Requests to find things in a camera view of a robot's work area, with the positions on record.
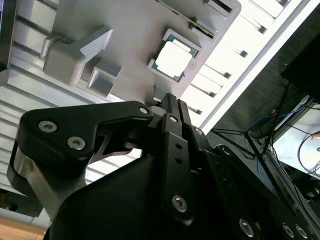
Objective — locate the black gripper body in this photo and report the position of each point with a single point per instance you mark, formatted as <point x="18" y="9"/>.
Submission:
<point x="112" y="205"/>

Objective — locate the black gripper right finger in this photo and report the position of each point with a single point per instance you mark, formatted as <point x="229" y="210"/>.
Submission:
<point x="225" y="175"/>

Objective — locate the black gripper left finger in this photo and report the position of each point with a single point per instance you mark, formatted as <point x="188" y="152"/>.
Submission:
<point x="60" y="130"/>

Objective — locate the silver CPU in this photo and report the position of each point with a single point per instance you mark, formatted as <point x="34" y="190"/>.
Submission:
<point x="173" y="60"/>

